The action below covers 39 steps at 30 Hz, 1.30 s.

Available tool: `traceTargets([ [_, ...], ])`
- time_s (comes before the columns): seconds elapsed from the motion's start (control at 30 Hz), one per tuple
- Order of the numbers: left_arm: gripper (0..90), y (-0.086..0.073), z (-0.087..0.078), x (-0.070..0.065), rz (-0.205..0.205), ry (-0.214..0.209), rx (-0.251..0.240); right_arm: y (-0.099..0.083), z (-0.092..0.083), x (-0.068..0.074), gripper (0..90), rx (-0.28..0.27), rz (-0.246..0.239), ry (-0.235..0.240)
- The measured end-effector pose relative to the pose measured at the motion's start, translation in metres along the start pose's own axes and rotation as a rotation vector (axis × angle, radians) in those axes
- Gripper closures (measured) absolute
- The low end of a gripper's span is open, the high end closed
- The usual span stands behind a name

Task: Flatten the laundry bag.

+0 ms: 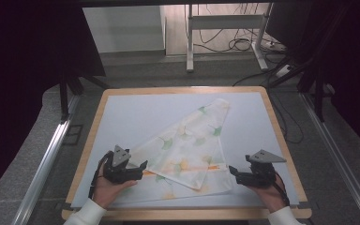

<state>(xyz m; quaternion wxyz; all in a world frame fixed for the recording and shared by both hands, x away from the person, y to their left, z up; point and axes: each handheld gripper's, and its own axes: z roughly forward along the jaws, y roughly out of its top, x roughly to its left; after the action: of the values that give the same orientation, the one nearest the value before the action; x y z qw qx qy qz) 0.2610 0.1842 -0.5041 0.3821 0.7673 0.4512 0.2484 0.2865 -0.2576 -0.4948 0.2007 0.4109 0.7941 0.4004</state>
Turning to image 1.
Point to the aluminium rail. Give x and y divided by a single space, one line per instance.
340 156
43 168

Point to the white power strip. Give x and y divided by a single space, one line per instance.
282 70

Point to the black stand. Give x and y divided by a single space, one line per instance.
312 81
72 90

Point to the person's left hand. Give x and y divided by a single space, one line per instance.
106 189

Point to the person's right hand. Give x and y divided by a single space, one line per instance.
270 195

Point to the black floor plate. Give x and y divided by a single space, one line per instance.
73 135

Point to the white leaf-print cloth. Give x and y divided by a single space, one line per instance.
193 140

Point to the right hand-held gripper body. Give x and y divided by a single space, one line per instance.
261 175

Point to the black curtain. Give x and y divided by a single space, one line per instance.
353 62
22 78

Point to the white cabinet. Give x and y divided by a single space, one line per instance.
123 29

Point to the white metal desk frame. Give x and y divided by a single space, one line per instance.
225 22

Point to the white table sheet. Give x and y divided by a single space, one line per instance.
137 118

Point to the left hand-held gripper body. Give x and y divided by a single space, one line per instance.
118 170

